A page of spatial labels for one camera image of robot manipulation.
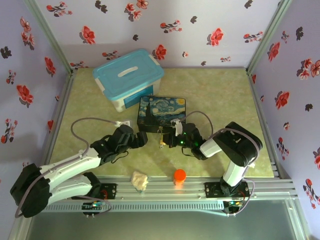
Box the brass padlock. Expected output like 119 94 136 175
157 126 167 149

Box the starry night tin box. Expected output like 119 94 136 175
136 95 187 135

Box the orange plastic cylinder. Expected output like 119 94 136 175
173 168 187 188

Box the crumpled beige tissue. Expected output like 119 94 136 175
131 170 149 193

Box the blue lid plastic storage box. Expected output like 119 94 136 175
92 48 165 114

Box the small circuit board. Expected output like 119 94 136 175
82 201 106 211
224 199 245 210

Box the grey metal front panel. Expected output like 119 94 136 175
9 211 311 240

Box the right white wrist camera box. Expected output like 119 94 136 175
170 118 185 137

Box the right grey arm cable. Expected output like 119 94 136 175
183 110 256 217

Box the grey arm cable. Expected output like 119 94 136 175
14 117 118 219
183 110 256 217

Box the left grey arm cable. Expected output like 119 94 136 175
14 117 118 219

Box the aluminium front frame rail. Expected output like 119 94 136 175
44 175 299 201

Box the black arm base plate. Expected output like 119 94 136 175
84 183 118 200
204 181 251 199

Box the grey slotted cable duct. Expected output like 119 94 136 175
44 201 225 214

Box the aluminium side frame rail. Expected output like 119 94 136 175
29 71 77 182
246 71 293 181

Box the aluminium frame corner post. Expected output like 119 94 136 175
245 0 293 75
24 0 75 75

